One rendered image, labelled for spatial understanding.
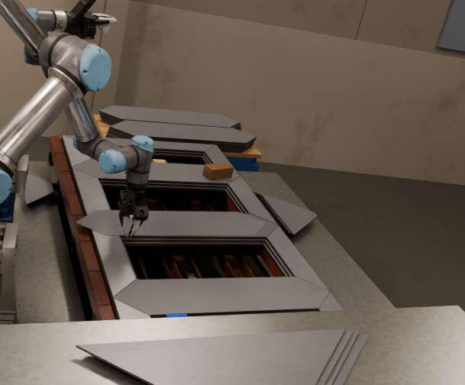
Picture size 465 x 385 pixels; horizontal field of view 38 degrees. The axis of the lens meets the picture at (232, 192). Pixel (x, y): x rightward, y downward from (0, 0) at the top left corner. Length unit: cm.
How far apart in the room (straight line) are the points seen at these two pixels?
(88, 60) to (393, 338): 107
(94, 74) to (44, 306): 80
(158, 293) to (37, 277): 49
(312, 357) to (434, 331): 44
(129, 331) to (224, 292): 63
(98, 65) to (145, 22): 317
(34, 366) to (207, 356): 36
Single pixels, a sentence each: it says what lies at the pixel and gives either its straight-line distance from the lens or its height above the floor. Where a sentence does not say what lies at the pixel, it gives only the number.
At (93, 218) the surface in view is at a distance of 242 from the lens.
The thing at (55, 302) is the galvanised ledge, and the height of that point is 68.
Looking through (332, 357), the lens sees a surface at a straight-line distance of 164.
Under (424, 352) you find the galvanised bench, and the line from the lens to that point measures 182.
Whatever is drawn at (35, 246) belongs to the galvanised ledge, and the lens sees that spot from 256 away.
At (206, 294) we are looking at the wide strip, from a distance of 212.
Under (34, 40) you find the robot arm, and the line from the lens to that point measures 235.
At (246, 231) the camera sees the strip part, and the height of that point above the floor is 85.
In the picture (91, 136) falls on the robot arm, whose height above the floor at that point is 121.
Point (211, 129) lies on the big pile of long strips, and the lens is 347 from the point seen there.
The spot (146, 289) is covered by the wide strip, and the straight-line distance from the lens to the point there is 209.
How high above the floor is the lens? 202
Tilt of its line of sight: 25 degrees down
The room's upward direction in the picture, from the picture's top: 13 degrees clockwise
